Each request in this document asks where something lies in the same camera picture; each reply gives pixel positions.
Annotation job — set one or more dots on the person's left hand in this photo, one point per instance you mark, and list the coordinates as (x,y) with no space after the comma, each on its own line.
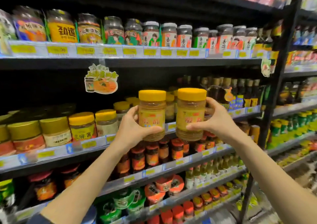
(128,134)

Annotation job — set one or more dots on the person's right hand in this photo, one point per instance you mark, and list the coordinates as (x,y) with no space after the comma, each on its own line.
(218,123)

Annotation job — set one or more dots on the yellow-lid jar yellow label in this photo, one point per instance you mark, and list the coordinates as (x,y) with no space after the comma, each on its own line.
(189,107)
(151,107)

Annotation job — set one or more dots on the person's left forearm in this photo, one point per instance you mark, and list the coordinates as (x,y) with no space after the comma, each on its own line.
(81,189)

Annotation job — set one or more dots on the person's right forearm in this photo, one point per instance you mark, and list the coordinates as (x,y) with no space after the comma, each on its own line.
(272,181)

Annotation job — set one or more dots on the row of red lid jars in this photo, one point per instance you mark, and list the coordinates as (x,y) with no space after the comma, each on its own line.
(152,154)

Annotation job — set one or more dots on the row of dark glass bottles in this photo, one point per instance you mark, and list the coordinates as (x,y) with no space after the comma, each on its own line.
(237,92)

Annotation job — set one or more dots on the red yellow label paste jar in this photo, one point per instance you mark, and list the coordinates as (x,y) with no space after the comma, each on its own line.
(81,129)

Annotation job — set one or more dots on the noodle picture hanging sign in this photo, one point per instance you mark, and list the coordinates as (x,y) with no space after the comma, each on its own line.
(104,85)

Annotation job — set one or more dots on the green white hanging sign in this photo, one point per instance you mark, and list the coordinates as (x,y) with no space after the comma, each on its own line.
(266,68)

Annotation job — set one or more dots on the row of dark squeeze bottles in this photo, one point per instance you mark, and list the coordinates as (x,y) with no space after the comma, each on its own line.
(287,93)

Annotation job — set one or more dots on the row of yellow label bottles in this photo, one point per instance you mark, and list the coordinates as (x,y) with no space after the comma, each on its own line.
(260,40)

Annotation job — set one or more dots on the group of gold lid jars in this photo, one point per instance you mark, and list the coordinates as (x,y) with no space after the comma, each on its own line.
(26,132)

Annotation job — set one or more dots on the row of illustrated label jars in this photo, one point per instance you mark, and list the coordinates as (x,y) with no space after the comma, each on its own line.
(62,30)

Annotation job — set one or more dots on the dark blue left sleeve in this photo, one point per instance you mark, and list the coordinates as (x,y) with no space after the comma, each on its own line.
(37,220)

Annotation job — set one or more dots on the group of assorted food packets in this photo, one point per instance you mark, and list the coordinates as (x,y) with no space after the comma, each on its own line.
(6,191)

